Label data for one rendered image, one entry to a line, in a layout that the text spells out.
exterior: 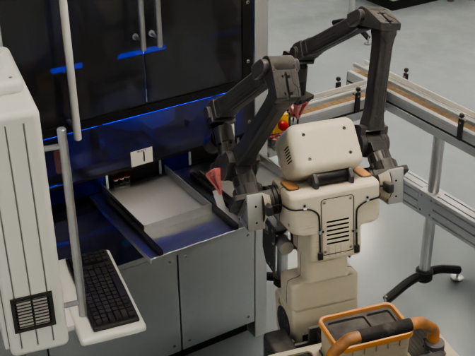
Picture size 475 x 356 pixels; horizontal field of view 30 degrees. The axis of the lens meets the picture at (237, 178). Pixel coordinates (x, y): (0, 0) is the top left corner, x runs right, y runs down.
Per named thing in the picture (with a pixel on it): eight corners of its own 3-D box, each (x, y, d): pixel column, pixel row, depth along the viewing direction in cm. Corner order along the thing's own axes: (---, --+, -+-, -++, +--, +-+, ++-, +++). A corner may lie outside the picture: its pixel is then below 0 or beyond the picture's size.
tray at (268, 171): (198, 179, 326) (198, 170, 325) (259, 161, 338) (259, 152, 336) (247, 220, 301) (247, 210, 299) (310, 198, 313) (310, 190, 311)
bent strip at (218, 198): (212, 205, 309) (212, 191, 307) (220, 203, 311) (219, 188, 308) (233, 223, 299) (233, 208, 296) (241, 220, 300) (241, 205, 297)
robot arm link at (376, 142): (375, 155, 264) (389, 154, 266) (364, 125, 267) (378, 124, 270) (359, 169, 271) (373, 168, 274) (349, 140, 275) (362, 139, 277)
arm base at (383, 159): (373, 175, 259) (410, 169, 263) (364, 151, 262) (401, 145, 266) (364, 187, 267) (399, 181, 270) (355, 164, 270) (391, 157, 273)
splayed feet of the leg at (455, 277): (374, 307, 401) (376, 282, 394) (455, 273, 424) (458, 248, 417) (385, 316, 395) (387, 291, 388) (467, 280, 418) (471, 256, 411)
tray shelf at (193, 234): (89, 200, 317) (89, 196, 316) (253, 151, 349) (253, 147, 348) (150, 264, 282) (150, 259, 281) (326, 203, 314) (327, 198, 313)
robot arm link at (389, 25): (380, 10, 254) (408, 11, 259) (353, 5, 266) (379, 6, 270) (361, 160, 267) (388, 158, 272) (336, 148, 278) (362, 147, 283)
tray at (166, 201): (102, 191, 319) (100, 183, 317) (165, 172, 331) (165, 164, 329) (144, 234, 293) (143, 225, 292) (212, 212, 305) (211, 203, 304)
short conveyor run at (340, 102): (254, 153, 352) (254, 117, 344) (234, 138, 363) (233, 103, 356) (387, 113, 383) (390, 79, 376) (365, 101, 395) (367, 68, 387)
